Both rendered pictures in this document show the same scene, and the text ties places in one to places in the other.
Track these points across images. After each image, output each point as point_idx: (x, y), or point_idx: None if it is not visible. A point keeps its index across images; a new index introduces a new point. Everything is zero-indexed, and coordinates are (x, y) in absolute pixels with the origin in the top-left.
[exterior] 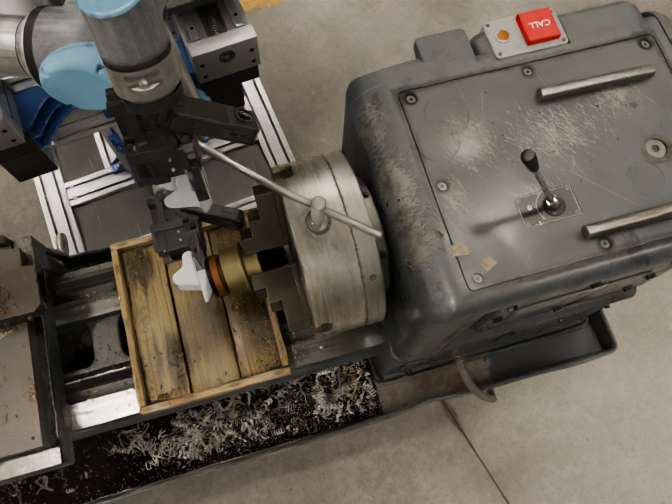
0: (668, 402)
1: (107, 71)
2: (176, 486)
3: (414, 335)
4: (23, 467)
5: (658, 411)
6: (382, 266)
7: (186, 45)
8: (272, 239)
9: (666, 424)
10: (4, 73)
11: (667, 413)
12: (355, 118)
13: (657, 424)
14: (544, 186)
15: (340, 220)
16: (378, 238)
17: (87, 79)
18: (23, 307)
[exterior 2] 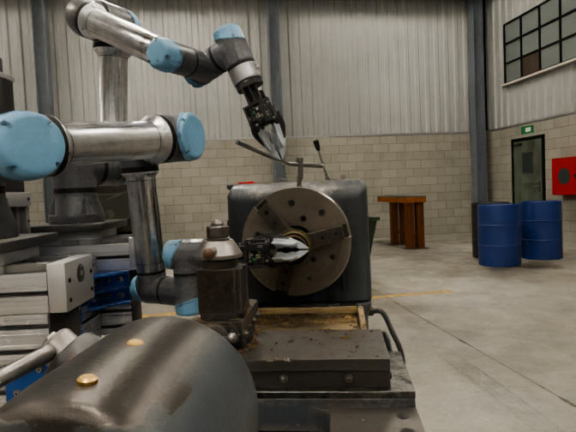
0: (423, 422)
1: (245, 64)
2: None
3: (363, 228)
4: (397, 363)
5: (428, 426)
6: None
7: (124, 243)
8: (288, 225)
9: (437, 425)
10: (148, 142)
11: (429, 423)
12: (248, 197)
13: (436, 428)
14: (323, 162)
15: (309, 164)
16: (323, 165)
17: (197, 125)
18: (249, 302)
